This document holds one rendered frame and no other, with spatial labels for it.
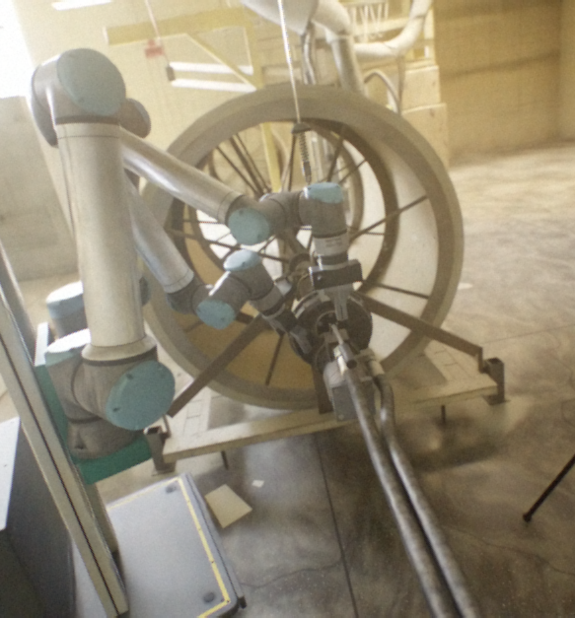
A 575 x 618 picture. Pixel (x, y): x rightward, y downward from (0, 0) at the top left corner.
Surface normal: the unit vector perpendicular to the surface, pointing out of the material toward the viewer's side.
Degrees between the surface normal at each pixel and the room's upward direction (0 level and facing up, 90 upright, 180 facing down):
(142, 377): 95
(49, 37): 90
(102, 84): 83
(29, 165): 90
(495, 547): 0
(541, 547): 0
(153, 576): 0
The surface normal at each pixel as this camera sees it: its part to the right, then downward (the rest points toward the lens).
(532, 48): 0.11, 0.33
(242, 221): -0.39, 0.42
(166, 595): -0.16, -0.92
